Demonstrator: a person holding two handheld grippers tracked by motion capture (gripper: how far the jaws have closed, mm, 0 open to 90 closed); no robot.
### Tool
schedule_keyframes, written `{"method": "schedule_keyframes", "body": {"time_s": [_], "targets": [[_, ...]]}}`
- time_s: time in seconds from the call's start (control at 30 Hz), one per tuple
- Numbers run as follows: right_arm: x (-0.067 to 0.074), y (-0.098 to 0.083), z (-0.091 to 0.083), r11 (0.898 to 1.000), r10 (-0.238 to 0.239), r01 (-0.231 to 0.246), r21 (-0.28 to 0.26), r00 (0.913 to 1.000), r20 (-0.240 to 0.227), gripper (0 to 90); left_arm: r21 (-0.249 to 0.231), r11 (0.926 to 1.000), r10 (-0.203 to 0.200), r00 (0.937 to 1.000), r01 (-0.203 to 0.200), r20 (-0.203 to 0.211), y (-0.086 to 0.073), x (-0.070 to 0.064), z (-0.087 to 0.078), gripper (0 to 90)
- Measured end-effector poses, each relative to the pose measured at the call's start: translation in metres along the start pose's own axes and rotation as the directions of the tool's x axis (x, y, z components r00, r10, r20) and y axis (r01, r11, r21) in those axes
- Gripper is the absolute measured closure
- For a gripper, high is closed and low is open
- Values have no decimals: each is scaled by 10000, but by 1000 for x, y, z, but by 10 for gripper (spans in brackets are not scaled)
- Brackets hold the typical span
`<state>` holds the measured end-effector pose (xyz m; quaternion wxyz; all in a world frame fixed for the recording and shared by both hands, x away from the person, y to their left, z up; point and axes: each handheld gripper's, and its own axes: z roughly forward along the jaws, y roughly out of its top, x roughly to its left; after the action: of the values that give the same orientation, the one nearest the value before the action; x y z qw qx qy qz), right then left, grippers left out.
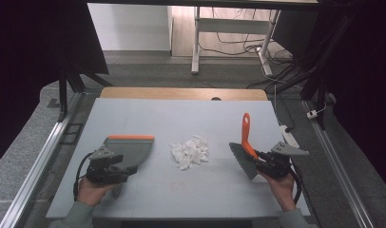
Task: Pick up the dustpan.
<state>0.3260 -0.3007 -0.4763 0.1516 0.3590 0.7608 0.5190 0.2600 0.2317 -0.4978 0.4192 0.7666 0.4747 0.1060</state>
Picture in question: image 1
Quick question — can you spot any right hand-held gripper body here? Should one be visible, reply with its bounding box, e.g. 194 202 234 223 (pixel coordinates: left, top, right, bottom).
261 141 310 181

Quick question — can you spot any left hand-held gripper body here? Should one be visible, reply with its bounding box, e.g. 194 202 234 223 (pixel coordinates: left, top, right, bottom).
86 145 133 185

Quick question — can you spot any person's left hand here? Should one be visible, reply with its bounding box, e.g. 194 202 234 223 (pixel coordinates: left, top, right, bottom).
75 176 120 208

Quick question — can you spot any person's right hand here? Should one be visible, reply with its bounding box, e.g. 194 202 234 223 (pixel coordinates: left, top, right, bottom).
257 170 298 213

